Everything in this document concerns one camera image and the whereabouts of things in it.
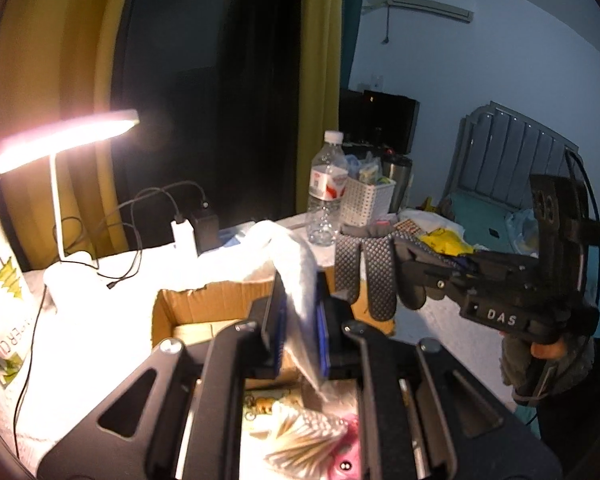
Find grey dotted gloves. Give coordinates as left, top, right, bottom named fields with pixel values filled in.
left=334, top=224, right=432, bottom=322

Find white towel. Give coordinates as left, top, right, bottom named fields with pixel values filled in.
left=236, top=220, right=325, bottom=391

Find cartoon tissue packet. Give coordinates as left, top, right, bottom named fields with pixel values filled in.
left=242, top=387, right=303, bottom=422

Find pink plush toy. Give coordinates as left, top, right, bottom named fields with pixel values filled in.
left=327, top=415, right=362, bottom=480

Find cotton swab bag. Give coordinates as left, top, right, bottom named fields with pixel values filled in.
left=263, top=403, right=349, bottom=479

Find right hand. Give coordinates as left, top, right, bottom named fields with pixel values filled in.
left=500, top=332, right=568, bottom=361

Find yellow plastic bag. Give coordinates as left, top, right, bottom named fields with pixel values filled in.
left=420, top=228, right=475, bottom=257

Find checkered card packet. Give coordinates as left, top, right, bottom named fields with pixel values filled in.
left=394, top=218, right=427, bottom=238

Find cardboard box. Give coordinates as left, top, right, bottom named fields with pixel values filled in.
left=150, top=263, right=397, bottom=391

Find white perforated basket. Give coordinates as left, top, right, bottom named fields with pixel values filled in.
left=340, top=178, right=396, bottom=226

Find black power adapter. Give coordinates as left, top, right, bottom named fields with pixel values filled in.
left=189, top=205, right=221, bottom=255

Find steel thermos cup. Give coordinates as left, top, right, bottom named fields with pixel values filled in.
left=381, top=153, right=413, bottom=212

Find white phone charger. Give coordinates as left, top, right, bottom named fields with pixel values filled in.
left=171, top=216, right=198, bottom=258

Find clear water bottle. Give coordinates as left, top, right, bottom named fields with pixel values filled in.
left=306, top=130, right=349, bottom=247

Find black monitor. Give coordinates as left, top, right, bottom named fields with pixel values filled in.
left=338, top=89, right=420, bottom=155

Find white tablecloth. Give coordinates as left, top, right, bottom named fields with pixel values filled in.
left=0, top=209, right=506, bottom=476

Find yellow curtain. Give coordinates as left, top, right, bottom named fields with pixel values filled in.
left=296, top=0, right=342, bottom=212

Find white paper cup pack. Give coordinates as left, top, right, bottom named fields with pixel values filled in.
left=0, top=220, right=35, bottom=382

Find white desk lamp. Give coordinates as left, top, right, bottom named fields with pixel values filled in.
left=0, top=107, right=142, bottom=306

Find black lamp cable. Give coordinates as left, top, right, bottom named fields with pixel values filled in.
left=11, top=284, right=48, bottom=461

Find wall air conditioner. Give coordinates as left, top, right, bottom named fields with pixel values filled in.
left=361, top=0, right=475, bottom=23

